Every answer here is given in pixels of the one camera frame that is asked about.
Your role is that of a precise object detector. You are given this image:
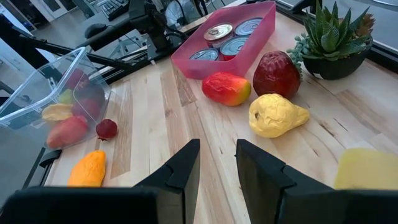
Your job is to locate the glossy dark red apple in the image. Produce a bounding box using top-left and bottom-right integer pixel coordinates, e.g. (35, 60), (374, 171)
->
(252, 50), (302, 101)

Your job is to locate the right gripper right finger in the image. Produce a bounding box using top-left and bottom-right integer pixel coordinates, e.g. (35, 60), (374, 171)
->
(235, 138), (398, 224)

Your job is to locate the small dark red fruit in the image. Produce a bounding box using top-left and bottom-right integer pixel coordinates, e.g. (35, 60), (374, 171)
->
(95, 118), (119, 142)

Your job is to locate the red pepper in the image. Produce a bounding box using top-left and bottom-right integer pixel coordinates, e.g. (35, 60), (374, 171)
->
(201, 71), (253, 108)

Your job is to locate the yellow translucent plastic bin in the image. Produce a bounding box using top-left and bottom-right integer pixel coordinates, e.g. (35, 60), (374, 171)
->
(334, 147), (398, 192)

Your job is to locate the orange yellow mango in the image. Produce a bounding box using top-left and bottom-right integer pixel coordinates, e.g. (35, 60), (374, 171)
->
(67, 149), (108, 189)

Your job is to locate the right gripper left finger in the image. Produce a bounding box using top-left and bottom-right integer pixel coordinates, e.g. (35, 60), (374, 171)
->
(0, 138), (201, 224)

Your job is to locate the green apple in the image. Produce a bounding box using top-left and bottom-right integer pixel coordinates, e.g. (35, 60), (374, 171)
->
(57, 88), (76, 106)

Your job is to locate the clear plastic container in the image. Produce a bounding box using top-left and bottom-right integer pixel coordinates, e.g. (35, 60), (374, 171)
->
(0, 45), (113, 151)

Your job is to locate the small red apple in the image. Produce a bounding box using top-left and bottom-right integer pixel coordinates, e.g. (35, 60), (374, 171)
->
(70, 98), (102, 121)
(65, 68), (90, 91)

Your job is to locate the blue-label tuna can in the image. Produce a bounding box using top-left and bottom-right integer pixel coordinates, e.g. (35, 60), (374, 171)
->
(233, 17), (264, 37)

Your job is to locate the gold-lid tuna can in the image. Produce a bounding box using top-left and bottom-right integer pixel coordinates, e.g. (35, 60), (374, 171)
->
(203, 22), (235, 51)

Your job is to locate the dark maroon round fruit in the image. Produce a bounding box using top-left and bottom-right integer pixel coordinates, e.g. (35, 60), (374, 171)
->
(74, 81), (106, 105)

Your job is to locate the red-label tuna can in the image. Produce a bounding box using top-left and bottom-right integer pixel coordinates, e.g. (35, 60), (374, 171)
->
(220, 35), (251, 62)

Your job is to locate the yellow apple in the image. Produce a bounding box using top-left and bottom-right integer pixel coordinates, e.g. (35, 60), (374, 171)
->
(248, 93), (311, 139)

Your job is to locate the black keyboard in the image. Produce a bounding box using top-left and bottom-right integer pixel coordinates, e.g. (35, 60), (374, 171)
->
(101, 0), (130, 21)

